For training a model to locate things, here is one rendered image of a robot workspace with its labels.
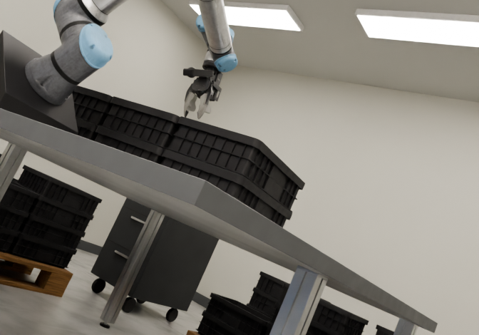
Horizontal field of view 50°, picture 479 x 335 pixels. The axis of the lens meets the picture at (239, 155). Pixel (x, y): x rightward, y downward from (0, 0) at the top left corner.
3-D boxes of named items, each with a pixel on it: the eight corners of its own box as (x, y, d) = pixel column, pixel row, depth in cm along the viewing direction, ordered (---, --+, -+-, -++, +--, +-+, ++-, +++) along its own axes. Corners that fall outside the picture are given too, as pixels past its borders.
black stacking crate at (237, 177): (225, 217, 136) (244, 175, 138) (145, 184, 152) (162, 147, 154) (280, 248, 169) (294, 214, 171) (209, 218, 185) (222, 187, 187)
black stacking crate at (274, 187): (241, 179, 138) (259, 141, 140) (161, 150, 154) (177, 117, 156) (292, 217, 171) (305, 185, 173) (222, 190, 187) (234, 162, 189)
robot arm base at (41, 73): (29, 93, 145) (54, 73, 142) (21, 53, 152) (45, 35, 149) (68, 111, 158) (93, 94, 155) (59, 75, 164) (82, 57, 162)
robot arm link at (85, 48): (58, 72, 144) (93, 45, 140) (49, 38, 150) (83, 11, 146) (88, 88, 154) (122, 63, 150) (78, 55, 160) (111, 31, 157)
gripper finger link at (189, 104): (192, 122, 185) (204, 100, 186) (183, 115, 180) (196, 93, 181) (186, 120, 187) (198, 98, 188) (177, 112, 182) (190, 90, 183)
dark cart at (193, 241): (121, 313, 323) (182, 183, 339) (80, 286, 350) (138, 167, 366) (180, 326, 371) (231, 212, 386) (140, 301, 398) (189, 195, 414)
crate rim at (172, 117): (174, 122, 155) (177, 115, 156) (107, 101, 171) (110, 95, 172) (232, 166, 189) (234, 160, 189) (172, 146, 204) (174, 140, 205)
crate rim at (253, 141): (256, 147, 140) (260, 139, 140) (174, 122, 155) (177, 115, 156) (304, 191, 173) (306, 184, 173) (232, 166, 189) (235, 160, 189)
